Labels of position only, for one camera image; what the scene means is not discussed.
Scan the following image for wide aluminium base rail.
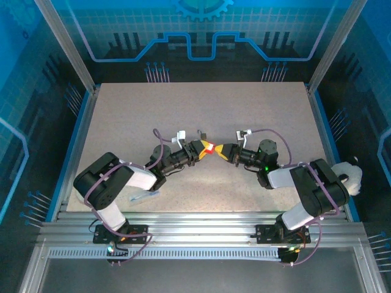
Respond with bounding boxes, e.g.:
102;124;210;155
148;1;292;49
39;210;367;250

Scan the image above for black controller board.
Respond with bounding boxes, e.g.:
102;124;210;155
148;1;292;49
105;239;130;267
278;244;303;267

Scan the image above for grey slotted cable duct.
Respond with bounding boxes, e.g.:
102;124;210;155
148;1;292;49
48;247;283;261

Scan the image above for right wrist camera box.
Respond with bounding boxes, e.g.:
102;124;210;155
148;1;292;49
235;129;253;149

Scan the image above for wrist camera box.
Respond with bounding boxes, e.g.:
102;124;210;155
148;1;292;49
235;129;253;149
170;130;188;149

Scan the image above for blue table edge strip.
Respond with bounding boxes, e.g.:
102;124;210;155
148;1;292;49
313;90;360;223
45;90;92;223

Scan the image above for clear plastic bag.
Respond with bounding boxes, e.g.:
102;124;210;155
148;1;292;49
128;189;160;203

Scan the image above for aluminium side rail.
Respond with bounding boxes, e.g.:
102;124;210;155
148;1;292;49
56;85;101;214
305;85;351;214

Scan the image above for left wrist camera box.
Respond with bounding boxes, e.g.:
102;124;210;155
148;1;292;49
170;130;188;149

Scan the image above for aluminium frame post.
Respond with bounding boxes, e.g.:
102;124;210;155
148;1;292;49
307;0;369;95
32;0;100;94

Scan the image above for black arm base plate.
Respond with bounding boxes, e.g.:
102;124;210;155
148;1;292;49
93;224;150;245
255;224;312;245

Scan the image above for white plush toy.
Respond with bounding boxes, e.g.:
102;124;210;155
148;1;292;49
331;156;364;196

